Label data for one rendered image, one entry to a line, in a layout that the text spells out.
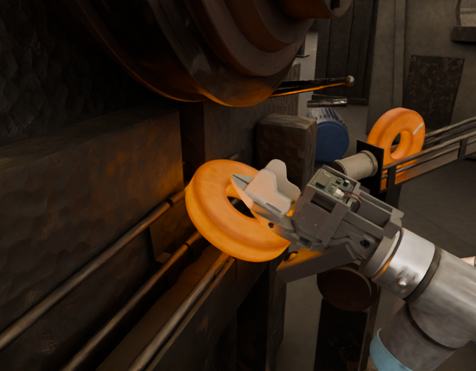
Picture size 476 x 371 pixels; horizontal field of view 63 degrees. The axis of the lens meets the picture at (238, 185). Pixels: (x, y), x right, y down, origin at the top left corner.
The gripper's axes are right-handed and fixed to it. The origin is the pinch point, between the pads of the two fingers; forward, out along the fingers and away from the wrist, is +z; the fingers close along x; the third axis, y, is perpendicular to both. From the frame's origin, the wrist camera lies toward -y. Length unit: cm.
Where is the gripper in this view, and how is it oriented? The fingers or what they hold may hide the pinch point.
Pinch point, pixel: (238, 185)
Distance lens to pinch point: 52.5
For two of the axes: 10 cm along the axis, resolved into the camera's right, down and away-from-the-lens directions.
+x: -4.4, 3.8, -8.2
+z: -8.4, -4.9, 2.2
